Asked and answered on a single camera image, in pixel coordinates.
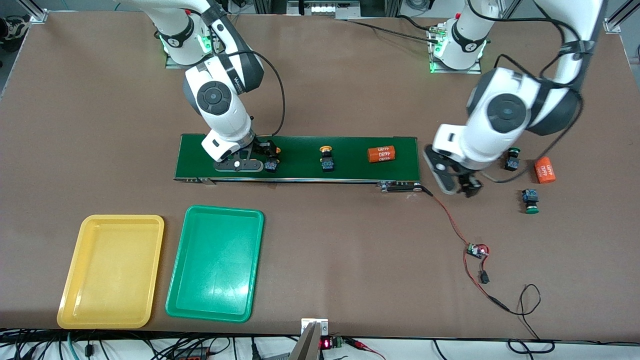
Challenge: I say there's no orange printed cylinder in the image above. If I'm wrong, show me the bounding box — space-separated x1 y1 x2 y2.
367 145 397 164
532 157 557 184

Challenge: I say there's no green conveyor belt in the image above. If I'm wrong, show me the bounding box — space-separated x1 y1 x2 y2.
173 133 424 195

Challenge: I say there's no green plastic tray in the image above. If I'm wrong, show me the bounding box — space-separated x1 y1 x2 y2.
165 205 265 324

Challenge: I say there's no red clip lead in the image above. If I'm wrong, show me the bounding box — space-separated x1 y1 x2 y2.
345 338 386 360

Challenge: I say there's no yellow plastic tray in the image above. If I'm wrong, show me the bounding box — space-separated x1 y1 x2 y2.
56 214 165 330

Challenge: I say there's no aluminium corner profile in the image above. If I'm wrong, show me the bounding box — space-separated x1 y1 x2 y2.
17 0 49 24
602 0 640 35

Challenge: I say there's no dark patterned shoe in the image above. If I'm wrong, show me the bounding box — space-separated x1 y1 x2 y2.
0 15 31 45

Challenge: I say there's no red black wire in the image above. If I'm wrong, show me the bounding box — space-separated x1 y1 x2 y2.
421 186 511 313

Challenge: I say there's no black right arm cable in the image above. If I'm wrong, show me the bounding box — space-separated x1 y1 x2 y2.
200 0 287 138

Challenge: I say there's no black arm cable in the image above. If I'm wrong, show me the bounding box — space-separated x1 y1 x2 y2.
200 0 287 138
465 0 586 184

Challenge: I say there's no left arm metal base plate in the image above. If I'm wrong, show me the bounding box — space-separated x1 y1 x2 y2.
429 25 483 75

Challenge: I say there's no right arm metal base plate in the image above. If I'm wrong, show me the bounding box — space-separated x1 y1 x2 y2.
165 50 211 70

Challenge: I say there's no thin black cable loop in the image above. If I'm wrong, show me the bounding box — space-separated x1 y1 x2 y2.
492 284 556 354

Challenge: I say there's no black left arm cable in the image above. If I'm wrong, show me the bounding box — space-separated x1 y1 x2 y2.
465 0 586 184

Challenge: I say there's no aluminium frame rail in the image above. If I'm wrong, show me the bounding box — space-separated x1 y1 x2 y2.
287 0 361 17

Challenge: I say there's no black cable on table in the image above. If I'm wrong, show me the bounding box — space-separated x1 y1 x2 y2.
332 15 443 46

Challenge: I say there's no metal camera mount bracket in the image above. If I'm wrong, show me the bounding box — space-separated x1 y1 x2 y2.
287 318 330 360

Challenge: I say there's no teal cable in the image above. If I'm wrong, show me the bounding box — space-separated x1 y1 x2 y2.
65 332 83 360

